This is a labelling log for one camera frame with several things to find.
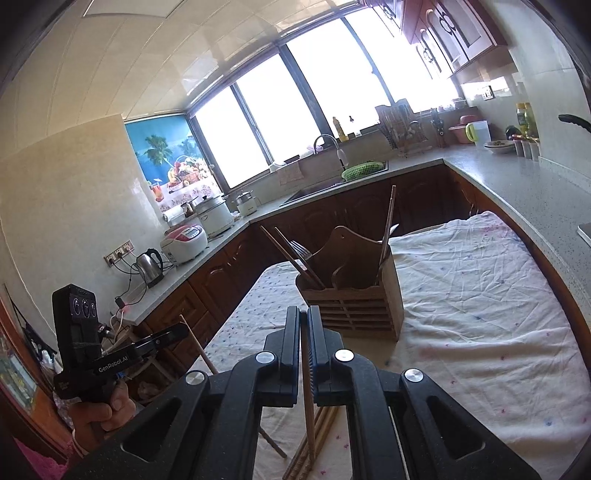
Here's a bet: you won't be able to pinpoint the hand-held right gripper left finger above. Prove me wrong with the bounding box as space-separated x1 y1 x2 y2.
62 305 303 480

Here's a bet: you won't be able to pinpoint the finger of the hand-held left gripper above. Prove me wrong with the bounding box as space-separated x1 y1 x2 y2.
152 323 190 347

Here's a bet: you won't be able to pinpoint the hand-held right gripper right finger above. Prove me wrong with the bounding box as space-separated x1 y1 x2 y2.
307 305 541 480

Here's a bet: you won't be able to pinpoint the wooden chopstick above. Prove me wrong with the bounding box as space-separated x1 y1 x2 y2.
275 227 325 286
299 320 317 463
378 186 397 275
260 225 320 290
179 315 288 459

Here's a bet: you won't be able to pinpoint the wooden utensil holder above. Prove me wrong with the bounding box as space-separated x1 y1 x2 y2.
295 226 404 342

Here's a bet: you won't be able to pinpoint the steel fork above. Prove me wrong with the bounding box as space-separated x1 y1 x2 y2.
291 243 315 280

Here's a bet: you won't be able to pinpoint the pile of wooden chopsticks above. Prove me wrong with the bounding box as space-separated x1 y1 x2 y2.
283 406 338 480

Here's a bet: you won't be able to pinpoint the person's left forearm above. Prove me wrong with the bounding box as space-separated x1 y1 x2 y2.
14 431 88 480

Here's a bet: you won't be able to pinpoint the person's left hand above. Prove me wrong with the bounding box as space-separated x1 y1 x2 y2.
69 381 137 457

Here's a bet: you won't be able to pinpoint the steel electric kettle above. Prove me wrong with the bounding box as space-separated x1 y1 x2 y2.
135 249 164 288

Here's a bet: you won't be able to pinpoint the pink white rice cooker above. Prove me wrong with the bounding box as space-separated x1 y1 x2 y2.
161 224 208 265

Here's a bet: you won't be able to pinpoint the large white cooker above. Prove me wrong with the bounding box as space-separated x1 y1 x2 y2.
194 194 235 238

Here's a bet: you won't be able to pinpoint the small white stew pot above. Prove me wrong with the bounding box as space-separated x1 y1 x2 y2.
235 190 259 217

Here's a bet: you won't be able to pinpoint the wooden lower cabinets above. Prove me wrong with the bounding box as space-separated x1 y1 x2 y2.
134 164 485 370

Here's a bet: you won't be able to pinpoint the wooden cabinets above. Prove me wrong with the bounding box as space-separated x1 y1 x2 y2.
369 0 509 79
134 164 485 370

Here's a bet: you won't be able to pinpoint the floral white tablecloth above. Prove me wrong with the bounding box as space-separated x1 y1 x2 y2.
191 211 578 480

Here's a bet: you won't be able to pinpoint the kitchen sink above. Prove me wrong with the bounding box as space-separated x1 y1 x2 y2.
279 159 389 206

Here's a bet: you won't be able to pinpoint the hanging dish cloth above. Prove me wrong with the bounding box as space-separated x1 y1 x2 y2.
279 161 303 185

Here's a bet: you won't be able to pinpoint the green colander basket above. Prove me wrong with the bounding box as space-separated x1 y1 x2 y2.
342 161 384 182

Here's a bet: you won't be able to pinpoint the curved steel faucet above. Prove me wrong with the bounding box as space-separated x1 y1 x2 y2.
314 135 348 169

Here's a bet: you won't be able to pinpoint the dish rack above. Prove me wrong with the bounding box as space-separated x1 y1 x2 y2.
375 104 432 153

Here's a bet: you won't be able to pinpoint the knife holder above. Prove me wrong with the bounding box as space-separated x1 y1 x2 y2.
431 108 448 148

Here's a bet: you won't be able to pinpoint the pink basin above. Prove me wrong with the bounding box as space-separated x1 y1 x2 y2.
449 115 476 145

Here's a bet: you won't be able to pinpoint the kitchen window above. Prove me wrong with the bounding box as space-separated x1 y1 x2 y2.
185 9 458 190

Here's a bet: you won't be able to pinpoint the white spice jars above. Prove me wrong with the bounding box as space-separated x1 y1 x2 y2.
513 136 541 161

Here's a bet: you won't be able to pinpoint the cooking oil bottles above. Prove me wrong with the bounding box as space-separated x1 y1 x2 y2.
516 102 539 139

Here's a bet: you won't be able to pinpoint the wooden upper cabinets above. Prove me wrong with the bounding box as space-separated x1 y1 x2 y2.
369 0 509 79

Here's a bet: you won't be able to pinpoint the black power cables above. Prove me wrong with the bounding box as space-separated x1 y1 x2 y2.
110 256 155 335

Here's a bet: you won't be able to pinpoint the wall socket strip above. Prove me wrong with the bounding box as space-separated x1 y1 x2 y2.
105 239 134 266

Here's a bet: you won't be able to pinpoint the tropical fruit wall poster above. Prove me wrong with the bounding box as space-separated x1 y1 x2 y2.
124 115 220 213

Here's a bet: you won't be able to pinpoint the clear pitcher green handle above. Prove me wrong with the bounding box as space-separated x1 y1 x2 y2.
465 121 491 146

